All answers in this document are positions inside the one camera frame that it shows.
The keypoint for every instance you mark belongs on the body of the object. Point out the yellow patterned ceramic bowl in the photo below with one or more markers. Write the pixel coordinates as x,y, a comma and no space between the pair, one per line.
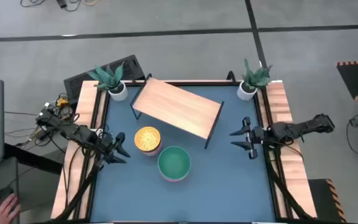
147,139

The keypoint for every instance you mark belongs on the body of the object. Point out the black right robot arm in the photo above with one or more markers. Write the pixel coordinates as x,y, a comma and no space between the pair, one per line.
300,127

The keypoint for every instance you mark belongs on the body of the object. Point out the black perforated panel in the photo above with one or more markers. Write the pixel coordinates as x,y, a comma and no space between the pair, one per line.
129,68

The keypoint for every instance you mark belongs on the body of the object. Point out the black computer mouse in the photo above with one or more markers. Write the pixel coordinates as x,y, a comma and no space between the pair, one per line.
3,193

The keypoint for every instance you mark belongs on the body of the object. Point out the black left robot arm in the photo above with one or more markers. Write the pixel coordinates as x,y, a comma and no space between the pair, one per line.
73,130

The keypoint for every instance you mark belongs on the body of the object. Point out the person's hand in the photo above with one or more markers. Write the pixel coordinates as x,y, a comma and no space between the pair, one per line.
2,211

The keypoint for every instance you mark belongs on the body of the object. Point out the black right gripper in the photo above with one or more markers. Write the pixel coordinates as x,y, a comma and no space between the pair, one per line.
255,135

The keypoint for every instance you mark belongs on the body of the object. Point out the pink plastic bowl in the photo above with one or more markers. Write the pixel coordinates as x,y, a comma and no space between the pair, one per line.
174,180

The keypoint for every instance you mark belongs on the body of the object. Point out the artificial plant in white pot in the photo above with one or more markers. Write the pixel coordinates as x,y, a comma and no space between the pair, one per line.
253,79
110,79

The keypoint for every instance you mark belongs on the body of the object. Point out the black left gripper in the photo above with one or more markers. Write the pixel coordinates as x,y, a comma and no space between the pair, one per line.
109,147

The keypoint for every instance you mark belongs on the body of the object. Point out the black table frame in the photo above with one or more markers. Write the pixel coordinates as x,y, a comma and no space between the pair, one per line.
269,174

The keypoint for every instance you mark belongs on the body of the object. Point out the black power adapter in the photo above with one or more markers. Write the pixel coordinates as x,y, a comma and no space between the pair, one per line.
62,3

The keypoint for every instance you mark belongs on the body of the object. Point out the green plastic bowl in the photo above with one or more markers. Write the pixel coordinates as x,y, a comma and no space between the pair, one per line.
174,162

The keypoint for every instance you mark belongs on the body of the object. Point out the wooden shelf with black frame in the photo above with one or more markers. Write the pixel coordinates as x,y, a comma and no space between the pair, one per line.
179,107

